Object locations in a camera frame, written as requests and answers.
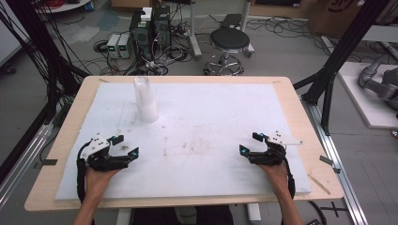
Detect white platform board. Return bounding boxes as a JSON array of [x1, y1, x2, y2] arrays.
[[337, 61, 398, 129]]

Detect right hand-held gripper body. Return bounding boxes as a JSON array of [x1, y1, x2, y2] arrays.
[[248, 130, 303, 167]]

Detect small white box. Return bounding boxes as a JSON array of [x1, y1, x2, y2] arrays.
[[140, 7, 153, 23]]

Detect aluminium rail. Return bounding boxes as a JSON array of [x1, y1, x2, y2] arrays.
[[300, 96, 370, 225], [0, 123, 54, 210]]

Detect white foam mat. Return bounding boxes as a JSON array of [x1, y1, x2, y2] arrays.
[[54, 82, 314, 201]]

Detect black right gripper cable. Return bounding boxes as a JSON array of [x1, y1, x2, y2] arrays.
[[281, 149, 297, 201]]

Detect person's right hand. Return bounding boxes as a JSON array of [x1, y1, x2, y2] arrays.
[[257, 162, 290, 196]]

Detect grey power supply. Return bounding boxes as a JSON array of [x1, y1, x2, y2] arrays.
[[106, 33, 122, 59], [117, 33, 133, 59]]

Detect black flat device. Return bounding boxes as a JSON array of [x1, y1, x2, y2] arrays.
[[220, 13, 244, 30]]

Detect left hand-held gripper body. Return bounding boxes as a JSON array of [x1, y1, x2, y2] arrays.
[[84, 134, 130, 173]]

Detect tangle of floor cables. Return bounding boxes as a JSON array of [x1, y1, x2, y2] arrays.
[[93, 18, 196, 77]]

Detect black round stool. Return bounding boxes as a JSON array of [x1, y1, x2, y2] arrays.
[[203, 27, 252, 77]]

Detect person's left hand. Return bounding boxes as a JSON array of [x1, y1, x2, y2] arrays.
[[85, 167, 121, 195]]

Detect white desk leg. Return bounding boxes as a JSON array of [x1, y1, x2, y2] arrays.
[[187, 0, 203, 60], [238, 0, 256, 58]]

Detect black computer tower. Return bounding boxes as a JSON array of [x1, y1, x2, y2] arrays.
[[152, 5, 173, 49], [129, 9, 154, 62]]

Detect black frame post with cables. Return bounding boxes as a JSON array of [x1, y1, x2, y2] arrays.
[[0, 0, 92, 186]]

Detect person's dark trousers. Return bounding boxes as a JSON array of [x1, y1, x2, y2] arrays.
[[130, 205, 235, 225]]

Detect cardboard box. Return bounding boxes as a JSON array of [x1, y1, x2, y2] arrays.
[[308, 0, 398, 39]]

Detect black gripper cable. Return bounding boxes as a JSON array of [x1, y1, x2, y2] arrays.
[[76, 140, 92, 204], [281, 149, 297, 201]]

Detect thin wooden stick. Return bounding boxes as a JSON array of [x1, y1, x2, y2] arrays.
[[307, 172, 331, 196]]

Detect grey tape strip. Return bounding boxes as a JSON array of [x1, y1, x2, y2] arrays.
[[318, 155, 334, 167]]

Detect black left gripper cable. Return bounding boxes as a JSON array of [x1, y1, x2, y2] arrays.
[[76, 140, 92, 204]]

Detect stack of clear plastic cups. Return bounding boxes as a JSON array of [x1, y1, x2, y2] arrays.
[[133, 76, 160, 124]]

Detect white table leg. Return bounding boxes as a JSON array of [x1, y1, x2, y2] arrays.
[[246, 202, 263, 225], [115, 207, 133, 225]]

